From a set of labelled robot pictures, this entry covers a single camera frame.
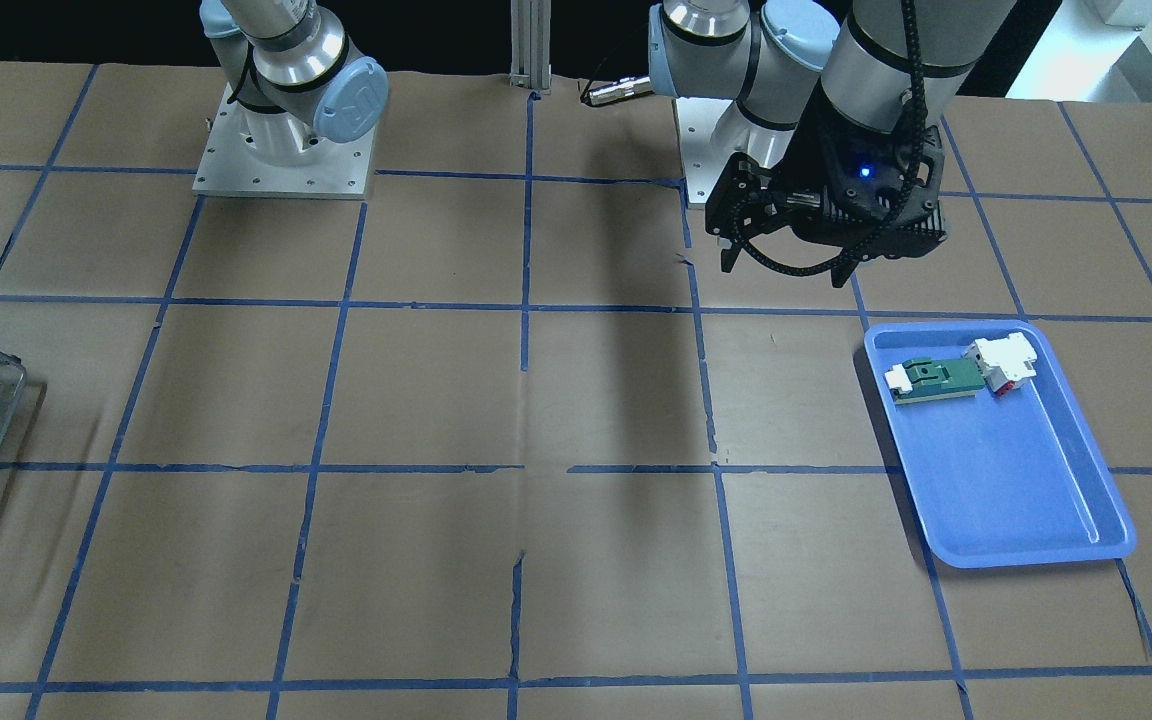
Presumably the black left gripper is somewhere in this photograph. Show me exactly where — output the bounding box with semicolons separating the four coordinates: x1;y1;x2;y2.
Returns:
705;96;948;288

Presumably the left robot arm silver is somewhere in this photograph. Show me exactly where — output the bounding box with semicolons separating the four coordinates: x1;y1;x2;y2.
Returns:
646;1;1011;287

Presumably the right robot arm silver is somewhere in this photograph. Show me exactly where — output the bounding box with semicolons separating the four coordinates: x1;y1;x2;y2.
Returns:
198;1;391;167

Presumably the green terminal block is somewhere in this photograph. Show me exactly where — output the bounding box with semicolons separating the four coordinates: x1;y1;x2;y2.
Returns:
882;357;986;406

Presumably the white circuit breaker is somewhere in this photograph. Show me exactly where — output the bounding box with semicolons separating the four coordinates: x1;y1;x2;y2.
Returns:
963;332;1038;397

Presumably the blue plastic tray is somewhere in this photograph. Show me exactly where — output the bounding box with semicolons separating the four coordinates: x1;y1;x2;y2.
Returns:
864;319;1137;569

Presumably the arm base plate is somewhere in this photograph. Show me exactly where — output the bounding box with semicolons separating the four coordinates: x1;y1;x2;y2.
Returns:
192;86;379;200
675;97;795;210

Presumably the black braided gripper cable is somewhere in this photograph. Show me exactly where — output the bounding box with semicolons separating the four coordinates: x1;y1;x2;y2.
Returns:
732;0;937;279

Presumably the aluminium frame post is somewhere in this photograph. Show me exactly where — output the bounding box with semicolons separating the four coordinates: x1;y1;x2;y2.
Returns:
509;0;552;94

